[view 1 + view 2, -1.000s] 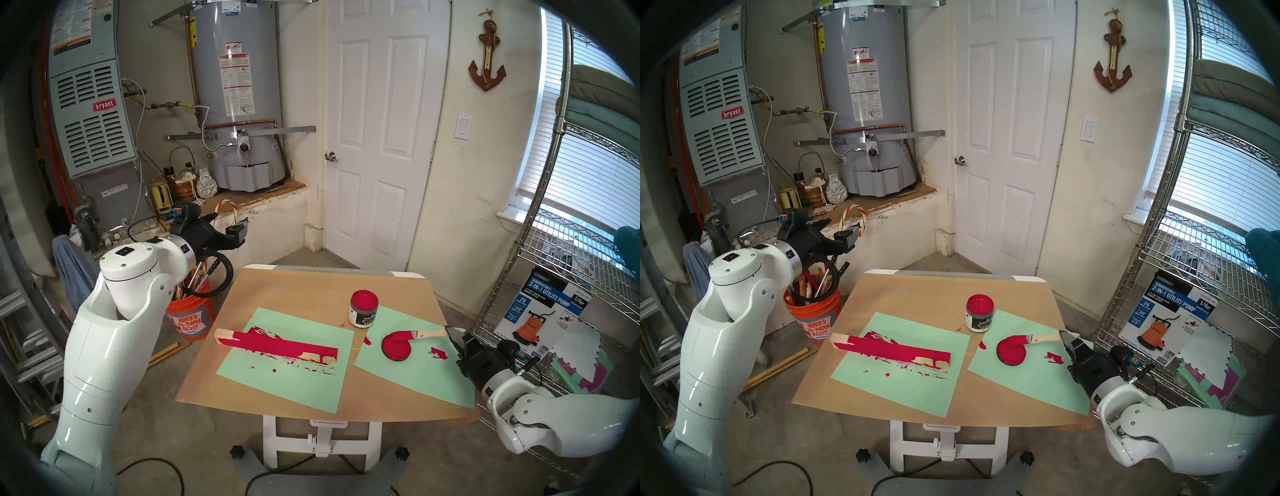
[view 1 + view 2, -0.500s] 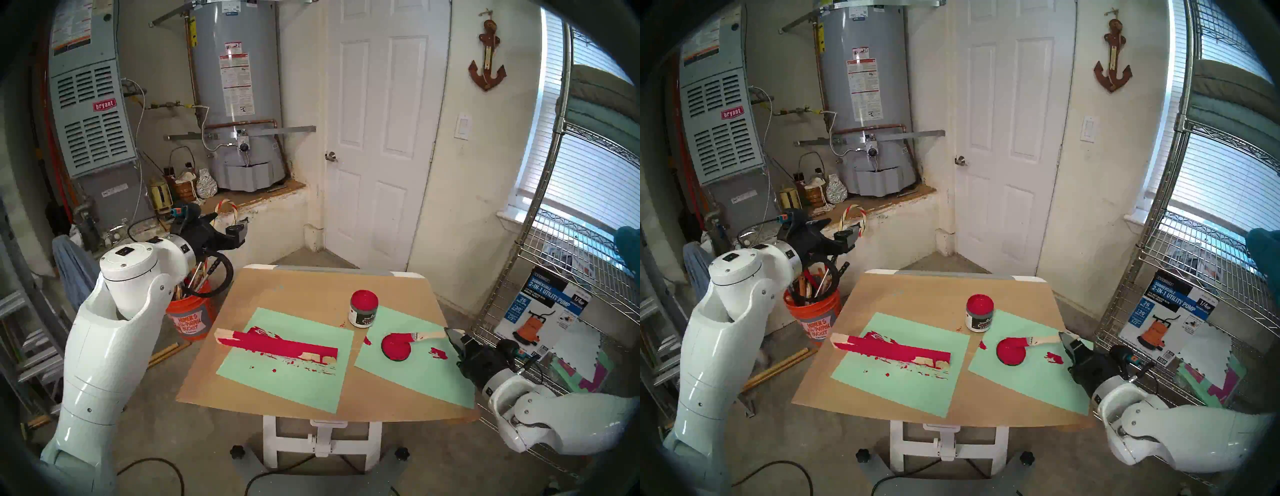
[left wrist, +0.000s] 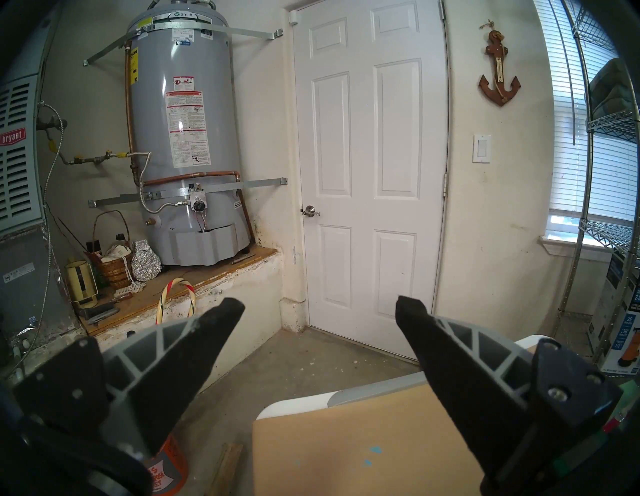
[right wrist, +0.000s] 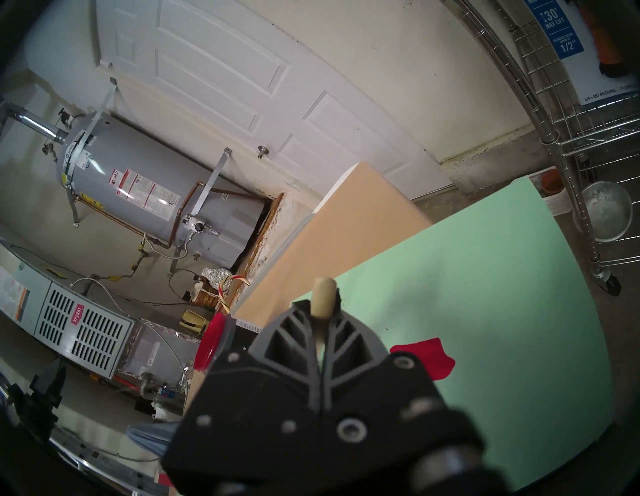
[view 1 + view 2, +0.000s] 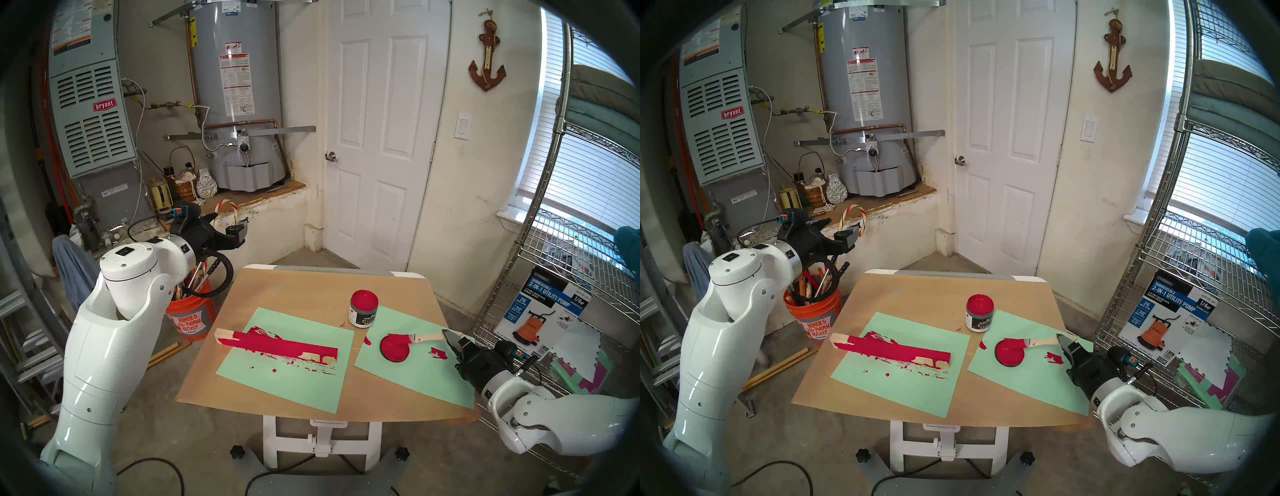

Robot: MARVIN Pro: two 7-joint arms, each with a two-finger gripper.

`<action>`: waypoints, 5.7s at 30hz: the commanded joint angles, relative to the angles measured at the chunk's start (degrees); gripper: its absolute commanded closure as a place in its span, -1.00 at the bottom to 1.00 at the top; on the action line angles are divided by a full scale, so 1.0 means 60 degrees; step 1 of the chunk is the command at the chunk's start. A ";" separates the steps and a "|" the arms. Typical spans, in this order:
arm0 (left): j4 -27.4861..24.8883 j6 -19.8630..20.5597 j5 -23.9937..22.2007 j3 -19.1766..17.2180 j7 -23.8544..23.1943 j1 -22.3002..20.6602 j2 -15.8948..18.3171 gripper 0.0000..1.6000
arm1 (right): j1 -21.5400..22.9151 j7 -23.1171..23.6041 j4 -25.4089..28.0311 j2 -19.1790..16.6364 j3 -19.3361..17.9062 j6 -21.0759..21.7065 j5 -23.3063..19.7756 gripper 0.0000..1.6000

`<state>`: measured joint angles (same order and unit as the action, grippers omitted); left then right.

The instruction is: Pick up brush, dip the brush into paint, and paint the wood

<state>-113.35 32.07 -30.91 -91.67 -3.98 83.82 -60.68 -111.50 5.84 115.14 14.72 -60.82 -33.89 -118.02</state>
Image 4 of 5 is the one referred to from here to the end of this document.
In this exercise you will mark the utility pump box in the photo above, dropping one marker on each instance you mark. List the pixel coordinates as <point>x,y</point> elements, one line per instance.
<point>590,75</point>

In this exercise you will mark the grey bryant furnace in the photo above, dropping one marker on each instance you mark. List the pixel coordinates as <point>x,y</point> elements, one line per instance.
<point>85,325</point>

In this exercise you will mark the gas pipe with yellow valve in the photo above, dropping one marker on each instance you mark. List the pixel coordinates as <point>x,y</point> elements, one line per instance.
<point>125,276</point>

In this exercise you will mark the silver door knob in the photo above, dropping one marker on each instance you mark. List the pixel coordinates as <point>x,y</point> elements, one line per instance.
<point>262,151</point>

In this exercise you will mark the white cup with brown contents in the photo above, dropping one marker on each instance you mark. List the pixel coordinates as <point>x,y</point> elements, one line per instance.
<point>555,195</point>

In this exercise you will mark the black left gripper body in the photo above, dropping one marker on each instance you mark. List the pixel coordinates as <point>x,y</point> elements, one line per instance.
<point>40,410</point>

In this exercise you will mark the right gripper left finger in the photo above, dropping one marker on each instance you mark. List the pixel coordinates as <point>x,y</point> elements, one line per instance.
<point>250,400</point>

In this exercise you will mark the white platform with wood top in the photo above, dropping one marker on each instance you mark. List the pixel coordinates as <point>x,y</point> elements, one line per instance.
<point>260,240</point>

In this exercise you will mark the grey water heater tank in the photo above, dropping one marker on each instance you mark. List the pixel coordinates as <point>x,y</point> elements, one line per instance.
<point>125,150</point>

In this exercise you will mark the brown board table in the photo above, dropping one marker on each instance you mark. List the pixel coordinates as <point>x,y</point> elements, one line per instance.
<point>350,225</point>

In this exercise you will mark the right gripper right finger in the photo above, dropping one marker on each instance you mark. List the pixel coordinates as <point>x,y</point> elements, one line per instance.
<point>370,380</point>

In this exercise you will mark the red paint sample jar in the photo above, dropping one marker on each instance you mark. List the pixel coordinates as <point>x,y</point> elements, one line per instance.
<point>210,345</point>

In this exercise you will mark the aluminium ladder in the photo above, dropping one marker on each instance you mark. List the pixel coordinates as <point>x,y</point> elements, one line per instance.
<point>100,460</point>

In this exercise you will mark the grey metal vent pipe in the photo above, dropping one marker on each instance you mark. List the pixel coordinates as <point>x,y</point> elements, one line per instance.
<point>35,125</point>

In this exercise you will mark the green paper sheet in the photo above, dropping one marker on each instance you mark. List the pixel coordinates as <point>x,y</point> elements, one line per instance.
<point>500,300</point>

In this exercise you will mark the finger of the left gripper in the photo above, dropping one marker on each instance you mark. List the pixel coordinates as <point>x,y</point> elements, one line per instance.
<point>50,375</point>

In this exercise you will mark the foil wrapped object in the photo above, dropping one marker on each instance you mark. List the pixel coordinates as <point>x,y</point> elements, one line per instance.
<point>215,275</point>

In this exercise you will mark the yellow metal can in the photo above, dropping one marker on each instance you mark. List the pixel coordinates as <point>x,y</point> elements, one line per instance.
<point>192,322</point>

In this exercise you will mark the blue cloth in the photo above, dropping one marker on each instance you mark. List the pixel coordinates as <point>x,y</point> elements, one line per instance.
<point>150,435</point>

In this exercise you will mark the striped candy cane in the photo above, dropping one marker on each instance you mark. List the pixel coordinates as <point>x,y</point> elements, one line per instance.
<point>241,278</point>

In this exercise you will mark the white panel door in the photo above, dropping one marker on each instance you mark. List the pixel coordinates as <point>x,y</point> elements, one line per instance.
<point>225,75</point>

